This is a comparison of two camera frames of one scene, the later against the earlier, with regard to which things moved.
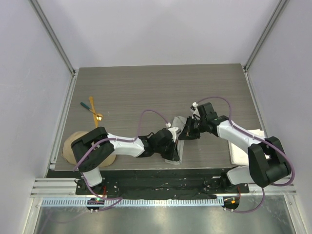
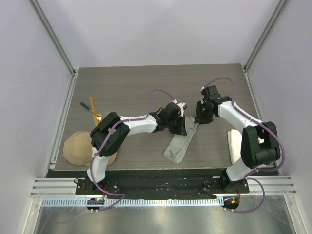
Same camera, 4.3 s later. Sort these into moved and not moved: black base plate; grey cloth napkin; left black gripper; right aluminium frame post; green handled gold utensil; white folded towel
Moved: left black gripper; grey cloth napkin
Not moved: black base plate; right aluminium frame post; white folded towel; green handled gold utensil
